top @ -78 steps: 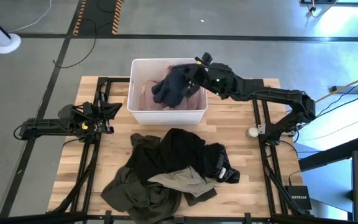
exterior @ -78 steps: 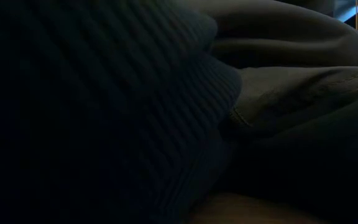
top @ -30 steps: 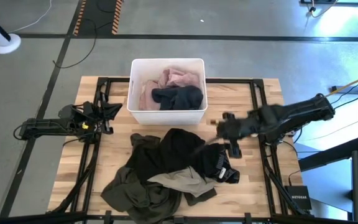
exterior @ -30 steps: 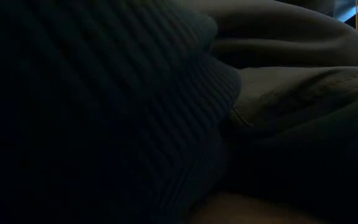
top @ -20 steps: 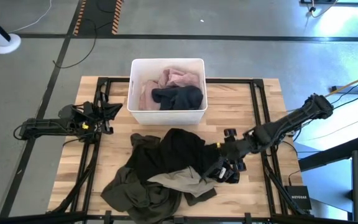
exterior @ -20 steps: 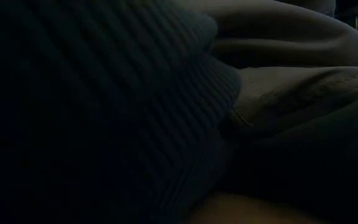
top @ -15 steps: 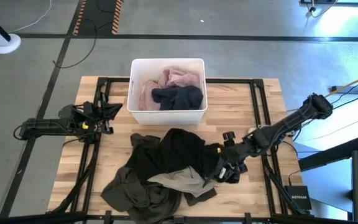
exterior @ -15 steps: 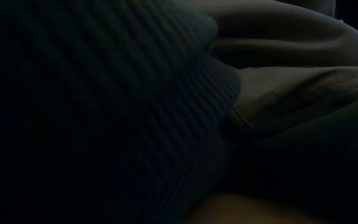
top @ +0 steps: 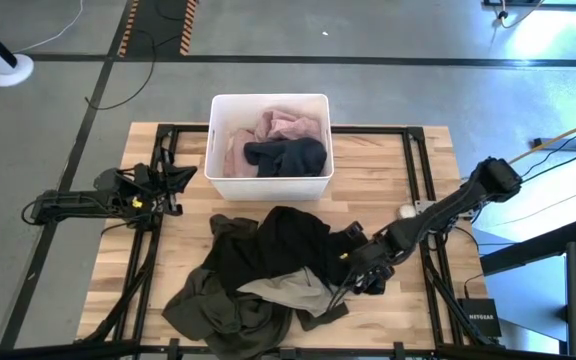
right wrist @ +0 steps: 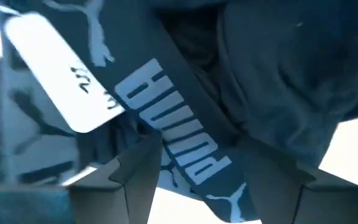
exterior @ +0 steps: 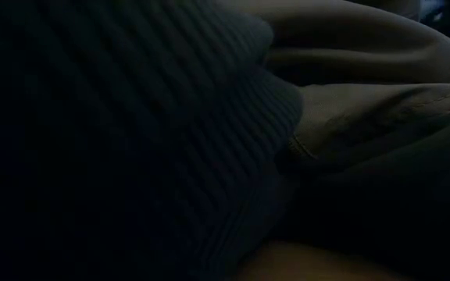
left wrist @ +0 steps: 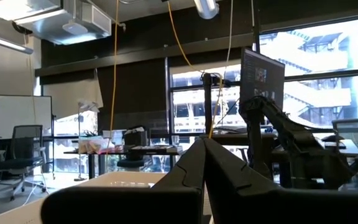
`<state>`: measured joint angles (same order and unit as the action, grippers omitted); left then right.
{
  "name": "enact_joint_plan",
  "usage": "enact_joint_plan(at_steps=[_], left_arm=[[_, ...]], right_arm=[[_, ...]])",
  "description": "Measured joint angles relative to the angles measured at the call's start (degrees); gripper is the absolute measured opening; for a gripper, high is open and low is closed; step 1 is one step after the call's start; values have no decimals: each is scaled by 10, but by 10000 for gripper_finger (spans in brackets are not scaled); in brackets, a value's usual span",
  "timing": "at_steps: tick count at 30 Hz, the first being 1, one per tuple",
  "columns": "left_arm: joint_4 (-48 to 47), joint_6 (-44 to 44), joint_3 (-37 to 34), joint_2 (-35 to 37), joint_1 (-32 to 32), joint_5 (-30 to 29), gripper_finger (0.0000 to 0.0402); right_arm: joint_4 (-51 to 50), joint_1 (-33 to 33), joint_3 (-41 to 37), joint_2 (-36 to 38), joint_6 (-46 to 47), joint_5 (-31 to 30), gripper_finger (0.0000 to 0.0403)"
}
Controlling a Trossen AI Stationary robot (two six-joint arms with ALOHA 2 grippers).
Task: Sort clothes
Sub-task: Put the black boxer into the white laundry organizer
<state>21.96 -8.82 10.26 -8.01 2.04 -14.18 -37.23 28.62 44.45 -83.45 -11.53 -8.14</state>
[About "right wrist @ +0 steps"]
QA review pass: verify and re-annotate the dark blue Puma garment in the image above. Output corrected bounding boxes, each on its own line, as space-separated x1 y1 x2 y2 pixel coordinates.
0 0 358 223

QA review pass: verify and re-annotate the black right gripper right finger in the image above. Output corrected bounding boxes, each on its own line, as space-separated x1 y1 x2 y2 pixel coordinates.
242 146 358 224

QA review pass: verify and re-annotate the white paper tag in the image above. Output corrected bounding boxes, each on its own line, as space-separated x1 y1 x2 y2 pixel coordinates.
4 12 126 134

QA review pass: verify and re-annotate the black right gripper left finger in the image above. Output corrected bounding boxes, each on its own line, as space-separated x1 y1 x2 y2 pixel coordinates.
0 132 163 224

